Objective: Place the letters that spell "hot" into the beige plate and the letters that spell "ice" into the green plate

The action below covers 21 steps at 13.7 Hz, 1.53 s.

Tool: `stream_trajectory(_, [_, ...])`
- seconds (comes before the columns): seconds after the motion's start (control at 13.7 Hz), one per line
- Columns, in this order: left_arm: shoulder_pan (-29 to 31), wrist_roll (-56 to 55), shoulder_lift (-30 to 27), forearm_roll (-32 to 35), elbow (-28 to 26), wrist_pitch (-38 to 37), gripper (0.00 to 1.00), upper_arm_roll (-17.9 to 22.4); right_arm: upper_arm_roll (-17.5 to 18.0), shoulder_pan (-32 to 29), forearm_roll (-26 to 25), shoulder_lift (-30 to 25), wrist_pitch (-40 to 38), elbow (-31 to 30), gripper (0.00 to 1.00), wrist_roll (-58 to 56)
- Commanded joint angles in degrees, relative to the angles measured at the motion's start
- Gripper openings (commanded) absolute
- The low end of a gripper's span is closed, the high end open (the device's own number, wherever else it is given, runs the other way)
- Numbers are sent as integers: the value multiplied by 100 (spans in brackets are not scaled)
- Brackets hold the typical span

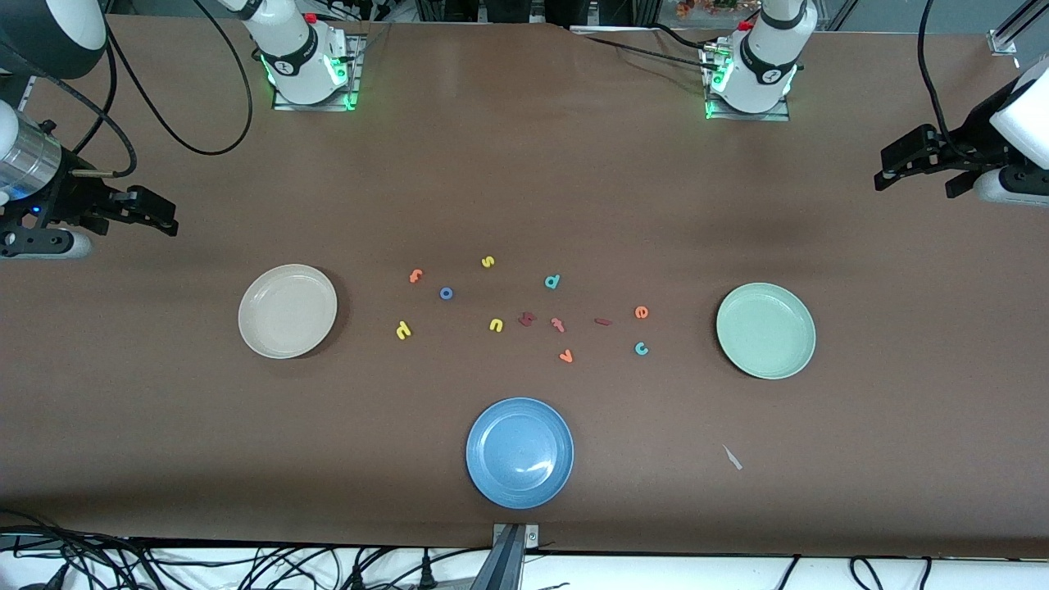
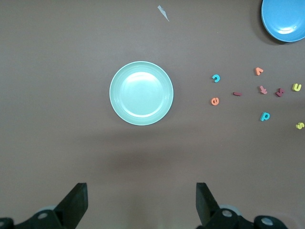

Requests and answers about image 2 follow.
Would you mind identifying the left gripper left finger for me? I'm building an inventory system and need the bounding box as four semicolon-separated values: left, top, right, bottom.
0;182;89;229

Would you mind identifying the green plate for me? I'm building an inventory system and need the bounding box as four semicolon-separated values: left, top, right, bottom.
109;61;174;126

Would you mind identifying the brown table cover mat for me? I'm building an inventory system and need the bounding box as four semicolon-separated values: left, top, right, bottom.
0;0;305;229

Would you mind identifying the small white paper scrap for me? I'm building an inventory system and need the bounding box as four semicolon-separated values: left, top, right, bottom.
157;5;170;22

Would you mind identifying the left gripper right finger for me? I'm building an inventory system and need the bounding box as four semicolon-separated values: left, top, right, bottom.
195;182;290;229

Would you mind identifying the blue plate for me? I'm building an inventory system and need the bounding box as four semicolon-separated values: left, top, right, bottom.
261;0;305;43

